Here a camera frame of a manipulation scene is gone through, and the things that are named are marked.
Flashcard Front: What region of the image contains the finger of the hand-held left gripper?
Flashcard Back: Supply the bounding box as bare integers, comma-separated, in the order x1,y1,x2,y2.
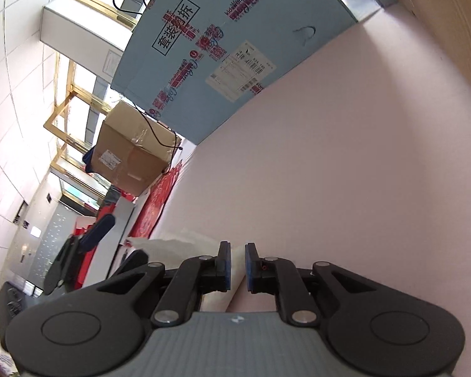
116,250,149,278
65,214,115,262

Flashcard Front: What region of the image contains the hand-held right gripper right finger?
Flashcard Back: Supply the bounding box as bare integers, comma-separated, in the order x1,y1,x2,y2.
244,243,377,326

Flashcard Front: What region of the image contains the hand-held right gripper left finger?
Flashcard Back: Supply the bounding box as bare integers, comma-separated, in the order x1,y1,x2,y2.
96,241,232,326

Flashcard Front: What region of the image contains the white flat box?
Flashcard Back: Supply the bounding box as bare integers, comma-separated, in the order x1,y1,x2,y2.
90,196,139,287

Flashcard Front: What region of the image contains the red gift box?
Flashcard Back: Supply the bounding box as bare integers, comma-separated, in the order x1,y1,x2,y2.
73,200,120,288

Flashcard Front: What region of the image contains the blue cloth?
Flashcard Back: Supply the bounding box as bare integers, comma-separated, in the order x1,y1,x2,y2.
83,147,100,173

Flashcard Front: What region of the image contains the red paper-cut decoration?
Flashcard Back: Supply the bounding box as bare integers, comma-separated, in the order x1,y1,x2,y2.
131,160,195,240

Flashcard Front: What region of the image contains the sealed brown cardboard box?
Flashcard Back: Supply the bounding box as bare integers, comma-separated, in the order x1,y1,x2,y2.
89,100,182,197

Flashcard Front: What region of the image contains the light blue box with label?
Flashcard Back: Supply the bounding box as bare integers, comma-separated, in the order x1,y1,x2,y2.
111,0,359,146

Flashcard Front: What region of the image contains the open brown cardboard box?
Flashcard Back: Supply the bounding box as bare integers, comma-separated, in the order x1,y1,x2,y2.
382,0,471,101

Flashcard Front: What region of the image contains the gold window frame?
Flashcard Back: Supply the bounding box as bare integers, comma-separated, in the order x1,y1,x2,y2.
43,0,139,205

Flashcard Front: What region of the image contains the white wall notice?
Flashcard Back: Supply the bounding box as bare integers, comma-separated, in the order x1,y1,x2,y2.
102,49,121,78

